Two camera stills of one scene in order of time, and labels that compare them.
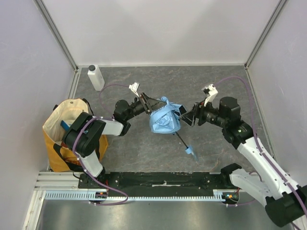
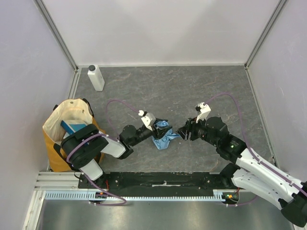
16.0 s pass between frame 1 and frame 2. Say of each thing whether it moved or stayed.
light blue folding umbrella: moved
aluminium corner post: stayed
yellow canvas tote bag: stayed
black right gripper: moved
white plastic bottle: stayed
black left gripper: moved
